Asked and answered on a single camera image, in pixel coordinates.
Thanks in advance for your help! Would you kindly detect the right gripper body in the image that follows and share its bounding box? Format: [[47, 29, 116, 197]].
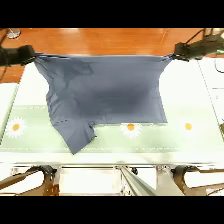
[[172, 41, 192, 62]]

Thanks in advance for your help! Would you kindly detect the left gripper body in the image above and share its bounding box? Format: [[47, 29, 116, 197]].
[[18, 45, 38, 66]]

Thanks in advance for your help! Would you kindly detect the silver frame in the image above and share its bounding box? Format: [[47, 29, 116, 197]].
[[0, 162, 224, 197]]

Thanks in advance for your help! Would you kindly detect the blue T-shirt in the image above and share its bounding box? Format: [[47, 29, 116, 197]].
[[33, 53, 175, 156]]

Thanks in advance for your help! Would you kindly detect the black cable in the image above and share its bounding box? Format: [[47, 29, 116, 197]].
[[185, 28, 215, 45]]

